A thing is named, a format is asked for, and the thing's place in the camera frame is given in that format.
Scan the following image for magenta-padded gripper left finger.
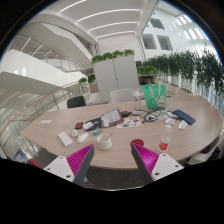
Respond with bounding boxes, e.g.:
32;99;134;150
43;143;95;187

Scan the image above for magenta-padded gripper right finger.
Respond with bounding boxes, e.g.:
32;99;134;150
130;143;185;185

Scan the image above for clear red-labelled water bottle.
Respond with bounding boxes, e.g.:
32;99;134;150
157;123;173;154

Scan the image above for white power strip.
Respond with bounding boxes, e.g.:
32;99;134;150
57;131;74;148

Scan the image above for flat round red coaster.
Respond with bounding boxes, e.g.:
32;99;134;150
129;138;145;148

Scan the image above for white computer mouse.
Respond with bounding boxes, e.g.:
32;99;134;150
76;131;90;144

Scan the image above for white tissue packet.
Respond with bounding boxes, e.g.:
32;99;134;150
164;118;177;126

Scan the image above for clear plastic bag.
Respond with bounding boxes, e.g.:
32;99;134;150
178;120;190;131

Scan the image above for white card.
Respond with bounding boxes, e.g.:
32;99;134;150
82;121;95;131

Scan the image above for white grid-patterned cup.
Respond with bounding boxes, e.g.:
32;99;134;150
96;133;113;151

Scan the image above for dark blue keyboard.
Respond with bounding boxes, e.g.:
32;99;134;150
172;108;197;126

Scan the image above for colourful sticker sheet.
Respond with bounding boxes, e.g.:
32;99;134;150
116;115;143;130

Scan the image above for black notebook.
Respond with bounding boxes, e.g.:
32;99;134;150
83;117;103;132

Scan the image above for black power adapter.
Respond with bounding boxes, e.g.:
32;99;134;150
120;110;133;118

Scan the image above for black office chair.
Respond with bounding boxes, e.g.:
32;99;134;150
66;95;87;109

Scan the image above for green tote bag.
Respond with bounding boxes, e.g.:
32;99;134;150
142;83;168;110

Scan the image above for clear shaker bottle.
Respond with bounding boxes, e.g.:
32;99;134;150
132;88;143;112

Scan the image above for open printed booklet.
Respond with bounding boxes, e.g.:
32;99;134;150
100;107;124;129

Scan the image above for white office chair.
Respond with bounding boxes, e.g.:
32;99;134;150
109;88;135;104

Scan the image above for low green planter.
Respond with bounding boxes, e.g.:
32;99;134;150
137;64;158;76
78;73;97;85

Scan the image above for tall green plant hedge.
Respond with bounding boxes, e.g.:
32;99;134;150
143;46;224;98

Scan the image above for white storage cabinet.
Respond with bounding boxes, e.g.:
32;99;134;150
92;55;140;103

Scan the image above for green plants atop cabinet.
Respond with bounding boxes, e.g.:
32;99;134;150
90;49;136;65

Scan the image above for ceiling strip lights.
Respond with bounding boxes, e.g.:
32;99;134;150
59;0;141;39

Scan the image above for white power cable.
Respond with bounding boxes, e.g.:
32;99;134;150
64;145;72;158

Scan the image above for tangled black cables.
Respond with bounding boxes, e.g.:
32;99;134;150
141;108;181;123

